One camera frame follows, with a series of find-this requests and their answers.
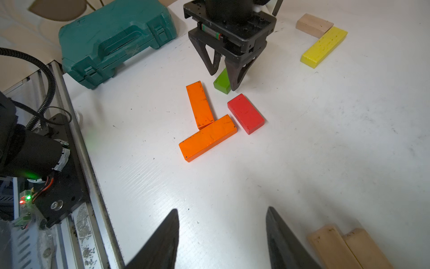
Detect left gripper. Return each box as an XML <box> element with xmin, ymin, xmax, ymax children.
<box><xmin>183</xmin><ymin>1</ymin><xmax>277</xmax><ymax>91</ymax></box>

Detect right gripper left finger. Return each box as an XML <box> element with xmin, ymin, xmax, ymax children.
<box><xmin>125</xmin><ymin>208</ymin><xmax>180</xmax><ymax>269</ymax></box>

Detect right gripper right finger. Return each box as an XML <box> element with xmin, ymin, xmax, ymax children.
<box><xmin>265</xmin><ymin>206</ymin><xmax>321</xmax><ymax>269</ymax></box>

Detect dark green block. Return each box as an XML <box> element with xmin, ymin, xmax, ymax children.
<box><xmin>213</xmin><ymin>69</ymin><xmax>231</xmax><ymax>94</ymax></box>

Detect yellow long block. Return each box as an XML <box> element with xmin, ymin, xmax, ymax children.
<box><xmin>300</xmin><ymin>27</ymin><xmax>348</xmax><ymax>68</ymax></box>

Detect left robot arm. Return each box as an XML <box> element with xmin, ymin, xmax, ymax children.
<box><xmin>1</xmin><ymin>1</ymin><xmax>278</xmax><ymax>188</ymax></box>

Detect wood long block lower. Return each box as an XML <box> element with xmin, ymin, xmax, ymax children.
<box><xmin>307</xmin><ymin>225</ymin><xmax>362</xmax><ymax>269</ymax></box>

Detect wood small block upper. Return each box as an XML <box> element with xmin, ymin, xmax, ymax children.
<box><xmin>342</xmin><ymin>228</ymin><xmax>394</xmax><ymax>269</ymax></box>

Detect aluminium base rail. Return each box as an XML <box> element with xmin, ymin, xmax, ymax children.
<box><xmin>1</xmin><ymin>61</ymin><xmax>125</xmax><ymax>269</ymax></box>

